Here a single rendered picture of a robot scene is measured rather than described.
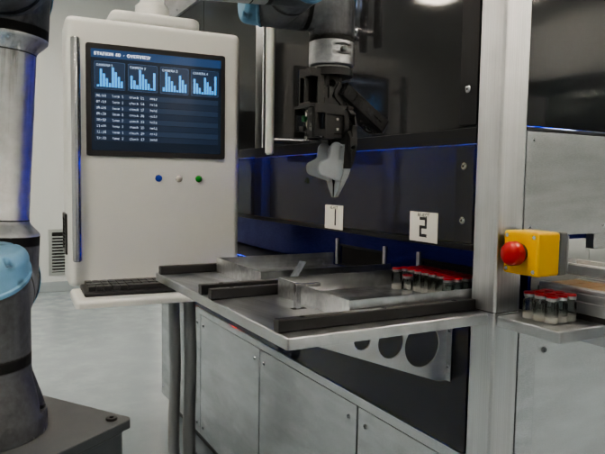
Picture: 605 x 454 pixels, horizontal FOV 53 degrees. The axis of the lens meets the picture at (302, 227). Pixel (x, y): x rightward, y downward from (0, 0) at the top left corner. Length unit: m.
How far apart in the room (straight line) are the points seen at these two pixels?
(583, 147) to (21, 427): 1.04
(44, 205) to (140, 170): 4.56
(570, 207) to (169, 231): 1.12
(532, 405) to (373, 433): 0.40
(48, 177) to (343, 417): 5.12
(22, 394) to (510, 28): 0.93
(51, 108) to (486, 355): 5.63
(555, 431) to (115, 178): 1.28
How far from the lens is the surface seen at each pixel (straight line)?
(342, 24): 1.04
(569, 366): 1.32
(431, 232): 1.23
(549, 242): 1.07
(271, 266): 1.60
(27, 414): 0.84
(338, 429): 1.62
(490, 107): 1.13
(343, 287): 1.31
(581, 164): 1.27
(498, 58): 1.14
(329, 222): 1.54
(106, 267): 1.84
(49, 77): 6.44
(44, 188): 6.36
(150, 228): 1.84
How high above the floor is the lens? 1.11
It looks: 4 degrees down
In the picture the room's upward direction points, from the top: 1 degrees clockwise
